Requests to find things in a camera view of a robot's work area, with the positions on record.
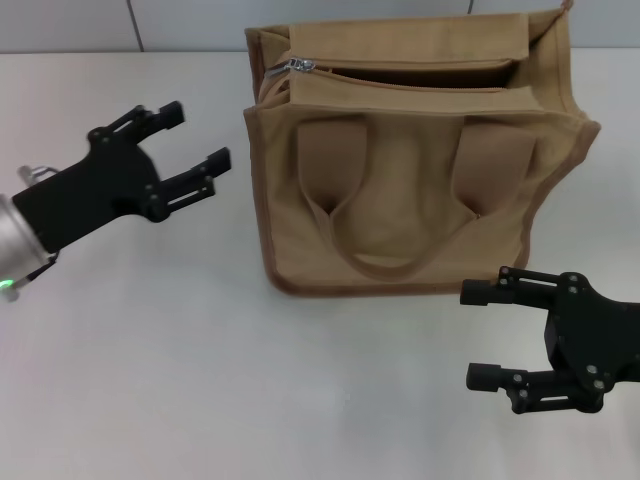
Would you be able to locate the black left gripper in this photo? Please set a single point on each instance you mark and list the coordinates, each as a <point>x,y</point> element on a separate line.
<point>95,185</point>

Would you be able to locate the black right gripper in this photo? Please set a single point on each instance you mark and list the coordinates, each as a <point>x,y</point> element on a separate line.
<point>600,340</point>

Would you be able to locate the silver metal zipper pull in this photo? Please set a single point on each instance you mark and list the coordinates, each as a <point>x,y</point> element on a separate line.
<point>300,64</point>

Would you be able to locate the khaki canvas food bag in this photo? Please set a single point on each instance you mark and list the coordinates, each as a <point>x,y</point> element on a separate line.
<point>400,200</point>

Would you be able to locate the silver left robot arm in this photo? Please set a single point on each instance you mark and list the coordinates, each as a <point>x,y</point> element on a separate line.
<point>15,240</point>

